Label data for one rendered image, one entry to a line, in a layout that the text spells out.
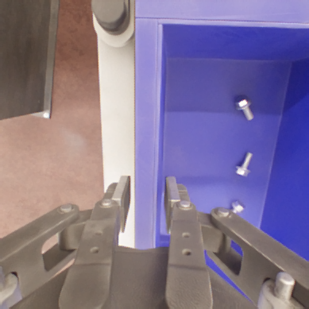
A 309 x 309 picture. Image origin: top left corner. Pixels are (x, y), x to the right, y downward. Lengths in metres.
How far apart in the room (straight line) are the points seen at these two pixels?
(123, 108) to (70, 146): 0.96
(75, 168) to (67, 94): 0.38
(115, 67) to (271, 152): 0.18
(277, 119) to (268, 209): 0.09
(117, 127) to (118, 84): 0.05
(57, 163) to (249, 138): 1.12
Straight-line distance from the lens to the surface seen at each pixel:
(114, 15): 0.21
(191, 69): 0.21
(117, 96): 0.25
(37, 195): 1.38
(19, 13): 1.00
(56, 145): 1.23
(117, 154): 0.26
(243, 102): 0.21
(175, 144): 0.21
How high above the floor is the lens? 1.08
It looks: 73 degrees down
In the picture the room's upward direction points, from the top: 180 degrees counter-clockwise
